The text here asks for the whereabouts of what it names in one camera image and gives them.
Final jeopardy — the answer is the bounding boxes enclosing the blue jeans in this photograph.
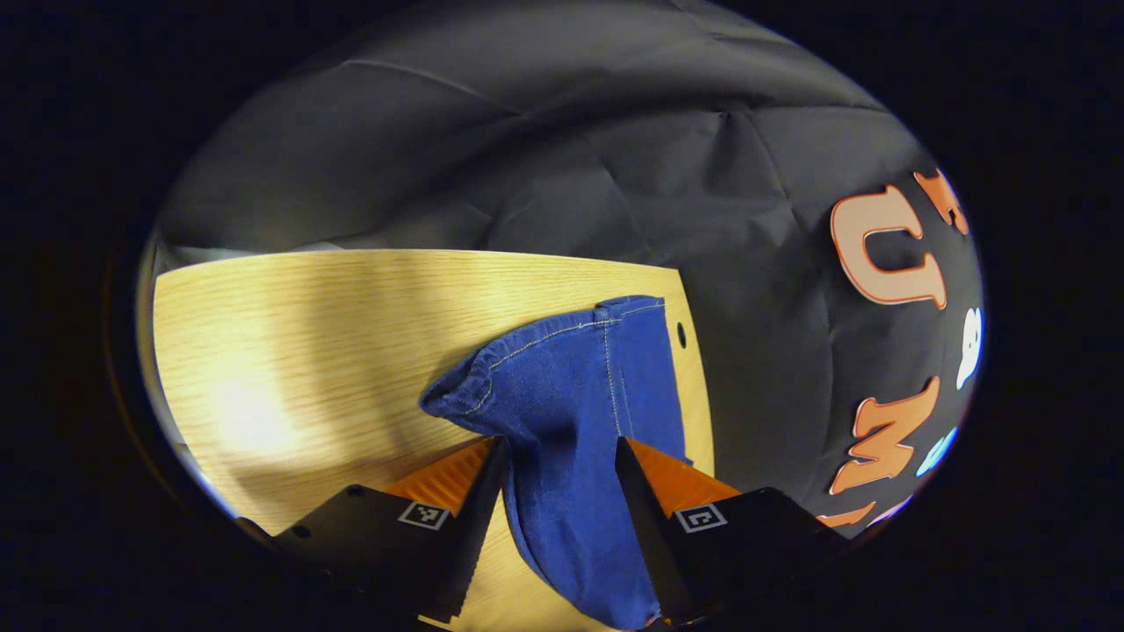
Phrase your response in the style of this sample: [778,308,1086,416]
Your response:
[420,295,695,631]

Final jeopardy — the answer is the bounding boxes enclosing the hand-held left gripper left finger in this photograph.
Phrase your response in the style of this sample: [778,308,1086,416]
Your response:
[263,436,510,626]

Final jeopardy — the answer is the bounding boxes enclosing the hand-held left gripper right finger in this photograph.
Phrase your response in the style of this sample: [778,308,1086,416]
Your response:
[615,436,848,627]

